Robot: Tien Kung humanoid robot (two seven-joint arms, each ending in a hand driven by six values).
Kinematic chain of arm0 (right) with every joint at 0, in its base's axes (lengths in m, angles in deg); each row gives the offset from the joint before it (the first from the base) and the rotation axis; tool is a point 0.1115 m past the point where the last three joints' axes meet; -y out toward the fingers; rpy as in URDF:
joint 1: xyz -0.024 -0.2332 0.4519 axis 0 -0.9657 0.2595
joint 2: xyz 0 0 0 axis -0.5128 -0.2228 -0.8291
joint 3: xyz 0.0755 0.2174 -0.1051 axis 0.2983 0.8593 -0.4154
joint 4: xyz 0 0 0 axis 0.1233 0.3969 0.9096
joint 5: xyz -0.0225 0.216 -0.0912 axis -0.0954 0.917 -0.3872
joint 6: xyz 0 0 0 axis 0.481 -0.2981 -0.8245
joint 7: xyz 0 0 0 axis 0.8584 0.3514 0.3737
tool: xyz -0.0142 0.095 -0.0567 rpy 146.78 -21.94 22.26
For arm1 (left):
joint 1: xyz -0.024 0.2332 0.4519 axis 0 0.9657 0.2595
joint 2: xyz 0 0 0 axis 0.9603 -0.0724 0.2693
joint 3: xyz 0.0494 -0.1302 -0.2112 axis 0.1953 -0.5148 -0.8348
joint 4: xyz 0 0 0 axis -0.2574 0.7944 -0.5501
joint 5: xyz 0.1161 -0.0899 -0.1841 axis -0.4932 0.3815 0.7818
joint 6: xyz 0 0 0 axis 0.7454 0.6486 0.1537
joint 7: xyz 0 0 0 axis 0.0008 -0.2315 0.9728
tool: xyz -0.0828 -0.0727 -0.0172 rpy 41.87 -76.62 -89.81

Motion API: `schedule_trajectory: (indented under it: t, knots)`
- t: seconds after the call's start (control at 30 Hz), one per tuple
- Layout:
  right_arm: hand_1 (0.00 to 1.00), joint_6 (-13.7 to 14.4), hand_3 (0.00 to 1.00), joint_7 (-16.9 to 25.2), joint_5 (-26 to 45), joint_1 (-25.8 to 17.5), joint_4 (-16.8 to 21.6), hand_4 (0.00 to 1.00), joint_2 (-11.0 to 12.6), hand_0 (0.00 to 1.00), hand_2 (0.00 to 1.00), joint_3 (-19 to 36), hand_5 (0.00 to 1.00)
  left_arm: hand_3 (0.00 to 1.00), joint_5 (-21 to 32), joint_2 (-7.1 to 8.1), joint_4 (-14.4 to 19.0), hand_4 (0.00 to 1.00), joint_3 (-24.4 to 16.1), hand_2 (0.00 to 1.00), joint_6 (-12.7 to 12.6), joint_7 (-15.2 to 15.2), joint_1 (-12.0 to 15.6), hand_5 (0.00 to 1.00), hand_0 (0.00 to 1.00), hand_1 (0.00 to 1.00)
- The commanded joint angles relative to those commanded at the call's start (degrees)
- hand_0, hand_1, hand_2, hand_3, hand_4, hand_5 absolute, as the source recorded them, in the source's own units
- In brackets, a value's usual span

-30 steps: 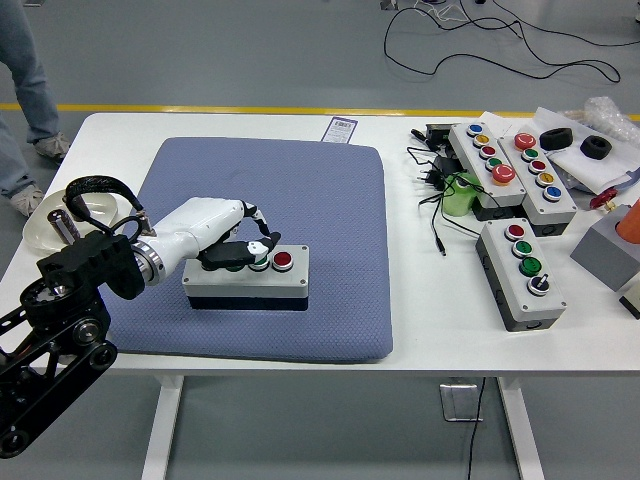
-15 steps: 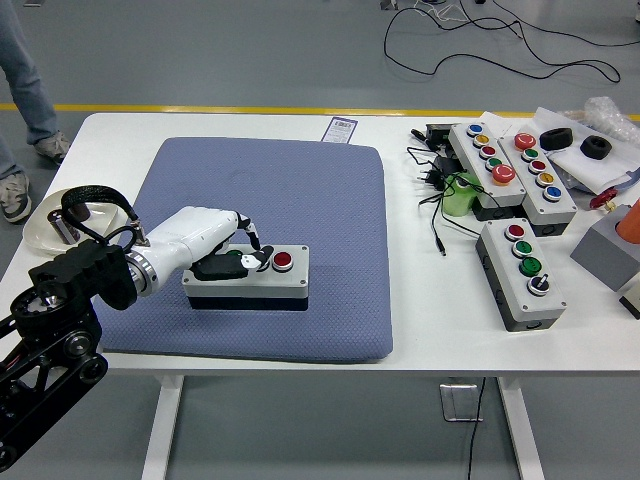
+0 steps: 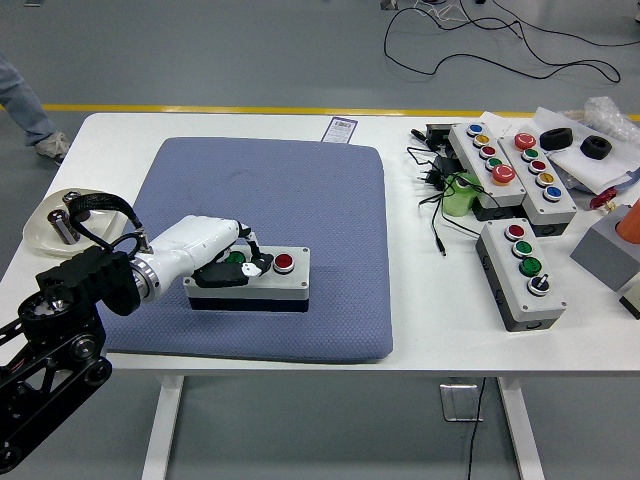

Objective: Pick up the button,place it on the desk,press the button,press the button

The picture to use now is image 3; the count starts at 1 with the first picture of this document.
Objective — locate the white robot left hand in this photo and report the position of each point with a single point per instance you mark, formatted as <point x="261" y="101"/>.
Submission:
<point x="195" y="240"/>

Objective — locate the three-button grey control box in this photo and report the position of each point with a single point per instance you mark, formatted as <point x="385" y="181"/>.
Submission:
<point x="295" y="292"/>

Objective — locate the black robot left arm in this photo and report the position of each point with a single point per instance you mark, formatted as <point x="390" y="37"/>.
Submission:
<point x="50" y="350"/>

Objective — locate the five-button box, mushroom beside green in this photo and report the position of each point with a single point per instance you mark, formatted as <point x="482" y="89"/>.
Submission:
<point x="467" y="152"/>

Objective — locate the four-button box with selector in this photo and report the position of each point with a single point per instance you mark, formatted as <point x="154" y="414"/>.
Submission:
<point x="505" y="270"/>

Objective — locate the five-button box, mushroom beside blue-free end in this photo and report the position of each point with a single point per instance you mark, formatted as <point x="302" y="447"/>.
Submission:
<point x="560" y="210"/>

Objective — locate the blue-grey padded mat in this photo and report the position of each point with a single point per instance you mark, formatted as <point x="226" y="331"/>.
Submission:
<point x="300" y="175"/>

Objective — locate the yellow floor tape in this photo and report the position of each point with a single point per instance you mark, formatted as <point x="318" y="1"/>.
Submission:
<point x="250" y="109"/>

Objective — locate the white shallow dish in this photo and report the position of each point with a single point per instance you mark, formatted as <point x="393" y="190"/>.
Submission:
<point x="40" y="232"/>

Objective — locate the purple and white label card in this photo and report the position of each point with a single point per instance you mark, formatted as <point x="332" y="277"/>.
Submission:
<point x="340" y="131"/>

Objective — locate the white table leg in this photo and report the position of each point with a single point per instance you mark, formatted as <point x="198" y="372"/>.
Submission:
<point x="162" y="430"/>
<point x="522" y="430"/>

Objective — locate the person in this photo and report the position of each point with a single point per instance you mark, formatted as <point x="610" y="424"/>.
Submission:
<point x="27" y="110"/>

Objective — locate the small black connector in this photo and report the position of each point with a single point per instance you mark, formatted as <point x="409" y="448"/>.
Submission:
<point x="418" y="134"/>

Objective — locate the small black device box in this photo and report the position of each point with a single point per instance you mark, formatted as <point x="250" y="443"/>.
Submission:
<point x="439" y="134"/>

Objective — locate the metal floor socket plate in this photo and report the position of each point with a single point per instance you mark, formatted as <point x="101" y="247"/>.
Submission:
<point x="452" y="402"/>

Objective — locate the small white paper sheet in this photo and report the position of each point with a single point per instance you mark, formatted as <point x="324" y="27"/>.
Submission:
<point x="495" y="122"/>

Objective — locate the large white paper sheet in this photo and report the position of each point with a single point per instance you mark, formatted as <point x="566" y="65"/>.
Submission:
<point x="585" y="167"/>

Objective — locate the grey block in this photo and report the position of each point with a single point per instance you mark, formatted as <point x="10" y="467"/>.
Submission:
<point x="600" y="255"/>

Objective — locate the red knob part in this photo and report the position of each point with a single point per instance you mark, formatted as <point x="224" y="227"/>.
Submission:
<point x="601" y="199"/>

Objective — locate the clear bubble wrap bag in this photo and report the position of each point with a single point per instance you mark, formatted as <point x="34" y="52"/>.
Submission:
<point x="607" y="112"/>

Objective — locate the orange cylinder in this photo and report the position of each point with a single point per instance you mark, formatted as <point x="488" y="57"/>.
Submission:
<point x="631" y="222"/>

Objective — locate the white box with black edge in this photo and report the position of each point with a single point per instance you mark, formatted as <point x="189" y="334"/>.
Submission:
<point x="632" y="295"/>

